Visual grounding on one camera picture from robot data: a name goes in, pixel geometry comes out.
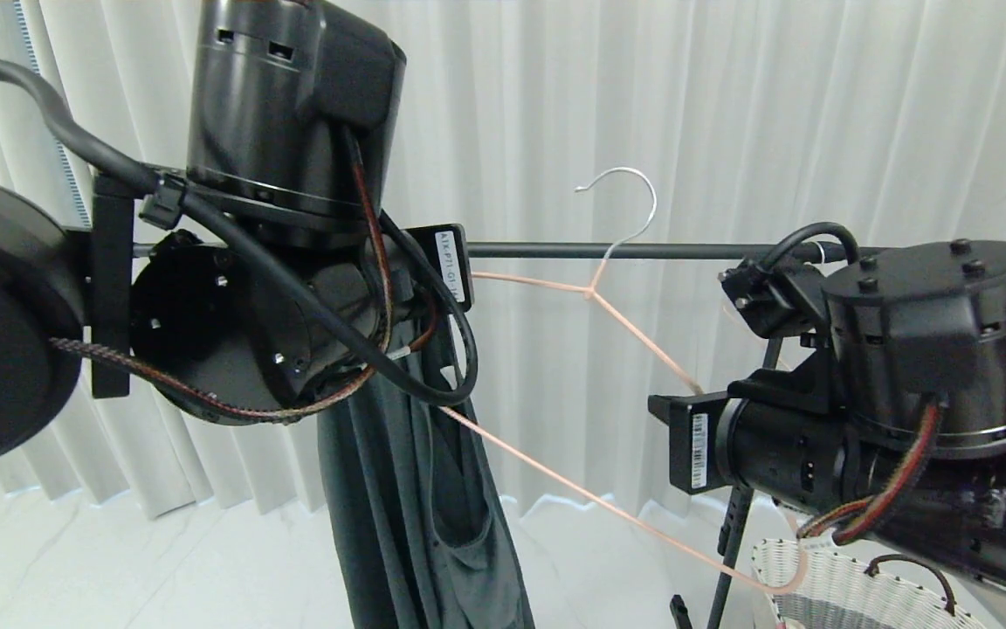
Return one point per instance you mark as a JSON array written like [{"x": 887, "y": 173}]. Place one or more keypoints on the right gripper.
[{"x": 765, "y": 454}]

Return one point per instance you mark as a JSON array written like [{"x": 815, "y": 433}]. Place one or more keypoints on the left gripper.
[{"x": 446, "y": 262}]

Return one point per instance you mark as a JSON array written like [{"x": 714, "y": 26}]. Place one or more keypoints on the pink clothes hanger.
[{"x": 590, "y": 291}]

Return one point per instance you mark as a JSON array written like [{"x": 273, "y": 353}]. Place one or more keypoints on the dark grey sleeveless top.
[{"x": 398, "y": 524}]

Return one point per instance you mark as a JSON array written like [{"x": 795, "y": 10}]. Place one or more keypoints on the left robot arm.
[{"x": 276, "y": 105}]

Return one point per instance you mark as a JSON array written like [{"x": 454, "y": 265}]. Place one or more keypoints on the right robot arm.
[{"x": 931, "y": 349}]

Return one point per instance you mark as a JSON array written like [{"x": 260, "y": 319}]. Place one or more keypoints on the white laundry basket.
[{"x": 826, "y": 594}]

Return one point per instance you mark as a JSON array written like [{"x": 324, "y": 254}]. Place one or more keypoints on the black clothes rack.
[{"x": 686, "y": 252}]

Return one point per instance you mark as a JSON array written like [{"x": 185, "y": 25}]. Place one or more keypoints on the white curtain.
[{"x": 730, "y": 105}]

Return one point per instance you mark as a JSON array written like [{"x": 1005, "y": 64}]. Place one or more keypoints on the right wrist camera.
[{"x": 774, "y": 297}]

